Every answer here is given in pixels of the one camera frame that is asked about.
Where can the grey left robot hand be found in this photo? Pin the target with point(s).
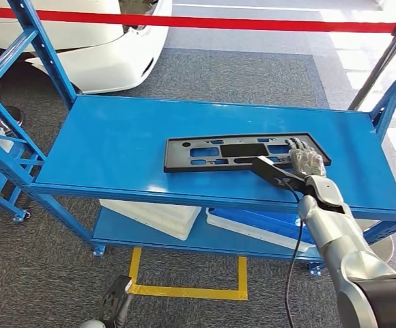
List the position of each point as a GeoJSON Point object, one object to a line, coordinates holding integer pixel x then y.
{"type": "Point", "coordinates": [123, 312]}

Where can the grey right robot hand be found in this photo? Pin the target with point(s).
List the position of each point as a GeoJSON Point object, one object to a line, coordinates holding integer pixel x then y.
{"type": "Point", "coordinates": [307, 163]}

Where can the black plastic license plate bracket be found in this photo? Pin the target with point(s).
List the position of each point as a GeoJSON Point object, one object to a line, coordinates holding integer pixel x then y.
{"type": "Point", "coordinates": [243, 150]}

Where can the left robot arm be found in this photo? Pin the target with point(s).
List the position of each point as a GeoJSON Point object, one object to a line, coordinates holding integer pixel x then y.
{"type": "Point", "coordinates": [92, 324]}

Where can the blue metal shelf rack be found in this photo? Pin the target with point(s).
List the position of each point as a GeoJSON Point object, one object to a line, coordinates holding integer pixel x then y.
{"type": "Point", "coordinates": [116, 136]}
{"type": "Point", "coordinates": [0, 201]}

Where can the white plastic part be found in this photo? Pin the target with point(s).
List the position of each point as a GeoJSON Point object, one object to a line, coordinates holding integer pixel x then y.
{"type": "Point", "coordinates": [5, 144]}

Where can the white plastic bin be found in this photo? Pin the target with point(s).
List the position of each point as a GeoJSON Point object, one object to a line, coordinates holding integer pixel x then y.
{"type": "Point", "coordinates": [253, 233]}

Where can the large white plastic tray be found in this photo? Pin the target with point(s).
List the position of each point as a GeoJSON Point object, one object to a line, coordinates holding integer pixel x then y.
{"type": "Point", "coordinates": [157, 219]}

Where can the red barrier belt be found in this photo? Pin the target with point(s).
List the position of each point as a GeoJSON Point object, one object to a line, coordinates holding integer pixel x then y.
{"type": "Point", "coordinates": [218, 22]}

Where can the white car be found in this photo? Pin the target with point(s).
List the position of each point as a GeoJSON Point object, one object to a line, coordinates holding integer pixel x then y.
{"type": "Point", "coordinates": [81, 59]}

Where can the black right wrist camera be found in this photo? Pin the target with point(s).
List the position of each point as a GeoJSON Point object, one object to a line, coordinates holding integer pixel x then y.
{"type": "Point", "coordinates": [269, 172]}

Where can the dark stanchion post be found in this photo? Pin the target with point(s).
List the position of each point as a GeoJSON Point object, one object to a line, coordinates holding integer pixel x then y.
{"type": "Point", "coordinates": [14, 116]}

